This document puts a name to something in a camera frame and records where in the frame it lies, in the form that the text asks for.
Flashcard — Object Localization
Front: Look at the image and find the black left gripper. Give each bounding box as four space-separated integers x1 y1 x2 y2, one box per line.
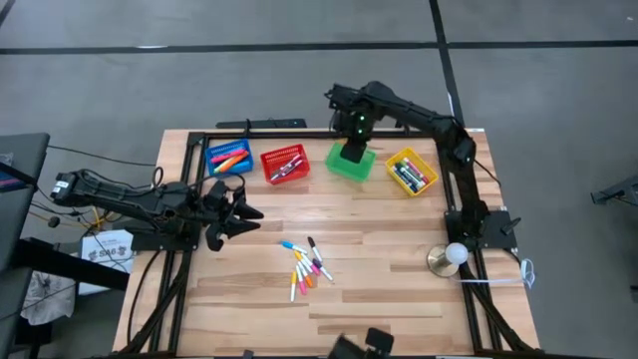
198 179 265 240

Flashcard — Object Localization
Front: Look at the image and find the orange highlighter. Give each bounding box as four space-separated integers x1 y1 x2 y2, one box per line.
220 151 249 175

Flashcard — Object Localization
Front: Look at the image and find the thin green Expo marker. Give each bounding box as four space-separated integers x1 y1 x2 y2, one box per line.
270 158 302 181

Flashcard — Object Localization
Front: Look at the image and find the thin blue white marker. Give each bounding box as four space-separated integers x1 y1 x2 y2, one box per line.
273 160 304 180

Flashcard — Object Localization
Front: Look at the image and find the thin red white marker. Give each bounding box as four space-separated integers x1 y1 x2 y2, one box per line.
278 154 304 174

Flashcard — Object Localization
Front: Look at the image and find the blue Expo dry-erase marker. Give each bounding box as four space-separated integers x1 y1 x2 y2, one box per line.
390 166 418 195

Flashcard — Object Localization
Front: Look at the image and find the teal Expo dry-erase marker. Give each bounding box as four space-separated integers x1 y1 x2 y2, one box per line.
393 164 421 192

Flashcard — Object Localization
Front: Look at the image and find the green Expo dry-erase marker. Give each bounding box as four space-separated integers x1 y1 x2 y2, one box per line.
396 162 425 189

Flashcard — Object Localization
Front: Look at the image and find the pink Expo dry-erase marker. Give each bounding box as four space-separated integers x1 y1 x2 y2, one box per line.
402 157 431 184

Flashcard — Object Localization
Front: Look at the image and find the small black cap marker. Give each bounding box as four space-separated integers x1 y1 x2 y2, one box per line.
306 235 324 263

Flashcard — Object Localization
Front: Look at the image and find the small pink cap marker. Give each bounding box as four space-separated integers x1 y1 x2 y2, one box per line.
300 253 321 277
295 262 309 296

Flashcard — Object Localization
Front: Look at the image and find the small purple cap marker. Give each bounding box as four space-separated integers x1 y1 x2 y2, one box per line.
311 257 335 282

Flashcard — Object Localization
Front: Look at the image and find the blue plastic basket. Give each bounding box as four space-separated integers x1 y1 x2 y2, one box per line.
204 139 255 180

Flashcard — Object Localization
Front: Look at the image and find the green plastic basket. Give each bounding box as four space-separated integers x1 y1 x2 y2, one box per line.
324 142 378 183

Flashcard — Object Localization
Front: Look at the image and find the yellow plastic basket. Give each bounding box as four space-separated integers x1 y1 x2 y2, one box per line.
385 147 440 197

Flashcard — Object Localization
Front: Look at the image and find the red plastic basket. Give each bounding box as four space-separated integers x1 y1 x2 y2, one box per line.
259 144 311 185

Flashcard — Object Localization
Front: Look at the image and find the black power strip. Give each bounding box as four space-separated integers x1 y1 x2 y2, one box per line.
215 118 309 131

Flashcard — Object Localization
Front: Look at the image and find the white printed paper sheet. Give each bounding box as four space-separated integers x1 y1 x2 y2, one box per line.
79 228 136 296

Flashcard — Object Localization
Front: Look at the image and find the brass base white bulb lamp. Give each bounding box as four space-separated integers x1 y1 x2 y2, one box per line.
427 241 471 278

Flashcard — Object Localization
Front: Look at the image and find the black beam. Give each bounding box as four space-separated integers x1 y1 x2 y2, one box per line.
9 237 131 292

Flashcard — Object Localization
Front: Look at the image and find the black boxy device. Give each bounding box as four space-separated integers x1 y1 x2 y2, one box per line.
327 326 396 359

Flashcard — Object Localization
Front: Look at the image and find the white crumpled cloth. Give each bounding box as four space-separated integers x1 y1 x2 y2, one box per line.
19 270 77 326

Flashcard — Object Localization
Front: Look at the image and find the dark grey side table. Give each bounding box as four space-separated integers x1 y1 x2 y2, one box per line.
0 132 51 359

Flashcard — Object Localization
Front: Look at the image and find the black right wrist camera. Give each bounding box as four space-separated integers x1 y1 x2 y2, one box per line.
340 139 369 165

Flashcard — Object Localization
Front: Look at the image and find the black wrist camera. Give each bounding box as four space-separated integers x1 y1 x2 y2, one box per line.
340 139 369 165
204 226 226 253

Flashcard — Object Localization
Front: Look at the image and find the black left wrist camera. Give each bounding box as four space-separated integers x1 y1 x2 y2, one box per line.
204 226 226 253

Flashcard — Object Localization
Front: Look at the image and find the black aluminium table frame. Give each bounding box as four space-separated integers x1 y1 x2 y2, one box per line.
119 128 542 359

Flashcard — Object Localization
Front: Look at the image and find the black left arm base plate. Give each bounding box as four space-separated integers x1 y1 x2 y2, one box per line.
130 211 203 252

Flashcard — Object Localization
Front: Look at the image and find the yellow cable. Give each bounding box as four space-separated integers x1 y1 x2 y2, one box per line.
87 206 121 233

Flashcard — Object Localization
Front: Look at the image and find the black floor cable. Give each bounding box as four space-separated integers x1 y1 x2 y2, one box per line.
47 144 157 169

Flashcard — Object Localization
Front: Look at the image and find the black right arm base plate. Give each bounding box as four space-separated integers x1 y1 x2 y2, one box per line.
445 208 522 251

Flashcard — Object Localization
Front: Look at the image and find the white cable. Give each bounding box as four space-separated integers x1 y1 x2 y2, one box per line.
456 257 537 291

